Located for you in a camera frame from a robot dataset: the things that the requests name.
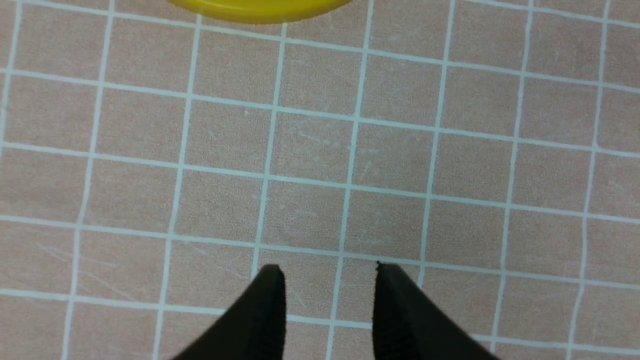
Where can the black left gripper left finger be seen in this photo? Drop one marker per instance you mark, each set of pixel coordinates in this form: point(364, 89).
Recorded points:
point(252, 328)

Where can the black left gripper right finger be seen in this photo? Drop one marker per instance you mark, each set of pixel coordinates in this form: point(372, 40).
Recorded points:
point(407, 325)

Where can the yellow rimmed bamboo steamer basket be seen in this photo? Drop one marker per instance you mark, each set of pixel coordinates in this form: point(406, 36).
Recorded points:
point(260, 12)

